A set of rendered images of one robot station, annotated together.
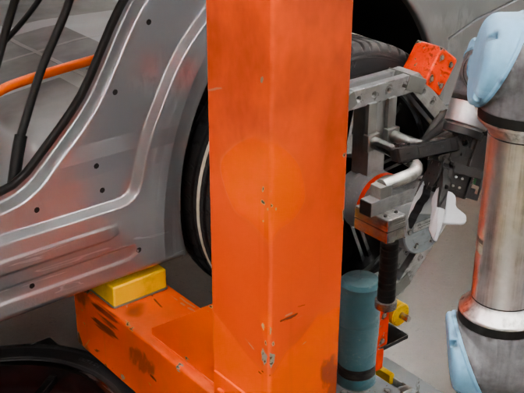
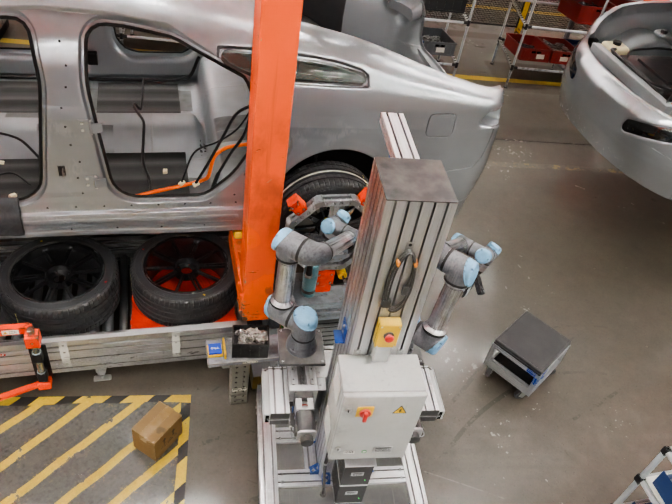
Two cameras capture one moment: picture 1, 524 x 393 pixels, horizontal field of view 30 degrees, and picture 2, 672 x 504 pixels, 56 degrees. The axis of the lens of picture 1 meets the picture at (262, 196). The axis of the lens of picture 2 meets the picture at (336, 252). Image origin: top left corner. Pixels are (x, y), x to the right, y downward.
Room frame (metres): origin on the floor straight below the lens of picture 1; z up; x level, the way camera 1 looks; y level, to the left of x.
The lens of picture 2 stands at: (-0.74, -1.18, 3.25)
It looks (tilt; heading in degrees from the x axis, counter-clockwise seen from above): 42 degrees down; 19
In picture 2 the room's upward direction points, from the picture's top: 11 degrees clockwise
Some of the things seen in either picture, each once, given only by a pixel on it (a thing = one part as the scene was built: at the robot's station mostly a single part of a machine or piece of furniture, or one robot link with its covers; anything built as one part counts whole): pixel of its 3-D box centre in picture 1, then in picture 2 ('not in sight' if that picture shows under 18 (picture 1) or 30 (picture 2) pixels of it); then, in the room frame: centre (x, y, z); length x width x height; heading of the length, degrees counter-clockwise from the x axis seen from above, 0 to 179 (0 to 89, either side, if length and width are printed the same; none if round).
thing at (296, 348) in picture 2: not in sight; (302, 339); (1.13, -0.47, 0.87); 0.15 x 0.15 x 0.10
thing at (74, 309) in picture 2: not in sight; (61, 284); (1.11, 1.09, 0.39); 0.66 x 0.66 x 0.24
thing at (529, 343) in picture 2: not in sight; (525, 357); (2.34, -1.57, 0.17); 0.43 x 0.36 x 0.34; 162
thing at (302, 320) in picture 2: not in sight; (303, 322); (1.13, -0.46, 0.98); 0.13 x 0.12 x 0.14; 85
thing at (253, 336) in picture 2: not in sight; (250, 340); (1.25, -0.12, 0.51); 0.20 x 0.14 x 0.13; 121
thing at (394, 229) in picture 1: (379, 220); not in sight; (1.67, -0.23, 0.93); 0.09 x 0.05 x 0.05; 39
